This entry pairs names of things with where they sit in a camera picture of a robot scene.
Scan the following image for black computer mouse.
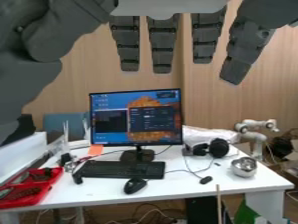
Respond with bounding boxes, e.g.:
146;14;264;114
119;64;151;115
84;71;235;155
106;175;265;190
123;176;150;196

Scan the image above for thin stick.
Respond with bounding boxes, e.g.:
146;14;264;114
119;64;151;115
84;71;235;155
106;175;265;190
215;183;223;224

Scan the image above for computer monitor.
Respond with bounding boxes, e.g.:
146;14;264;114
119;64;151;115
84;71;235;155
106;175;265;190
88;87;185;163

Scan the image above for small white jointed device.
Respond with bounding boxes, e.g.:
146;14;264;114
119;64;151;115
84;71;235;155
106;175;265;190
233;118;281;162

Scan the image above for white plastic bag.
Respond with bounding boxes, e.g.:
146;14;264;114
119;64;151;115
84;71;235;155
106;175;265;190
181;125;243;148

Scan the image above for orange paper note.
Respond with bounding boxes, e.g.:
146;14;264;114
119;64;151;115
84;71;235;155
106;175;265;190
87;143;106;156

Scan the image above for small black handle tool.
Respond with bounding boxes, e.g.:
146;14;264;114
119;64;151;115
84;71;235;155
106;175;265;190
71;169;86;185

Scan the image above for white desk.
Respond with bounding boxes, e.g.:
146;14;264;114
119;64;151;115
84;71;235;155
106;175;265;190
0;142;296;224

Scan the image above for black keyboard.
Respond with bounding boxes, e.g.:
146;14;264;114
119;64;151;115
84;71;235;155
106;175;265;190
76;160;167;180

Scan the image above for metal bowl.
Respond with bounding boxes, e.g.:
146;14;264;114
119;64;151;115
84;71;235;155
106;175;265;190
231;156;260;178

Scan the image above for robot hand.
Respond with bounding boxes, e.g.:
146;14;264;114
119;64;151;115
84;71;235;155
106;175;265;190
0;0;298;135

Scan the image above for black headphones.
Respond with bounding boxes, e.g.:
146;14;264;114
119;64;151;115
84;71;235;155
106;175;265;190
191;137;232;159

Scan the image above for small black oval object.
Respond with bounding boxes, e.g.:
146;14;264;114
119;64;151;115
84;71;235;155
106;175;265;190
199;175;215;185

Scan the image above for red tray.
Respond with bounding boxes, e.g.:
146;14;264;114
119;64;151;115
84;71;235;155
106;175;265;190
0;184;54;210
10;166;66;188

